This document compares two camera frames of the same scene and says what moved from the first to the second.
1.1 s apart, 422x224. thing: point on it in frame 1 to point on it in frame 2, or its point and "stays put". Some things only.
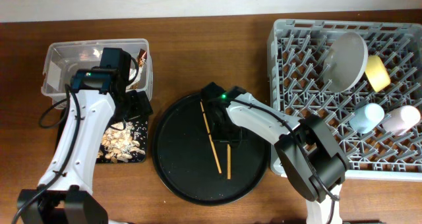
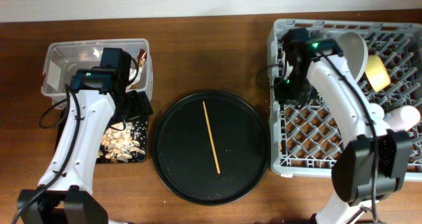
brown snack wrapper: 142,57 stays put
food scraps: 117,144 stays put
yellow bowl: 376,74 stays put
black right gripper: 241,133 to 278,84
